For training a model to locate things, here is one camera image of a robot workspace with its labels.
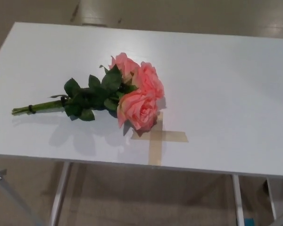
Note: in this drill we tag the pink artificial rose bouquet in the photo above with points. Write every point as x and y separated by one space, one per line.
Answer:
141 110

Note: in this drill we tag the beige tape strip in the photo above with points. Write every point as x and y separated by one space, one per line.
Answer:
155 150
175 136

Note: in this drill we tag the white table leg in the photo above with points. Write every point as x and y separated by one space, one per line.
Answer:
271 200
238 200
60 195

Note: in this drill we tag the blue tape patch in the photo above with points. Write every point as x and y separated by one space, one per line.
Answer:
249 221

